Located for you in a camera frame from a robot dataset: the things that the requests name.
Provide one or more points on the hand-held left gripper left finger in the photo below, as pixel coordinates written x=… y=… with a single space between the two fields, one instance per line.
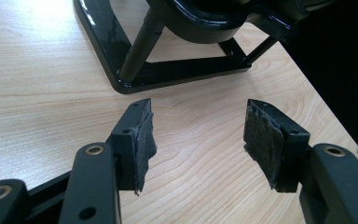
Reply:
x=130 y=149

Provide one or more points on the red and black shoe rack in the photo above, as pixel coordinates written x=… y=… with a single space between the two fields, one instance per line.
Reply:
x=105 y=34

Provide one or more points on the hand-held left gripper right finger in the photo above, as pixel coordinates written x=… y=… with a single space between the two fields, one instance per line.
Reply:
x=273 y=146

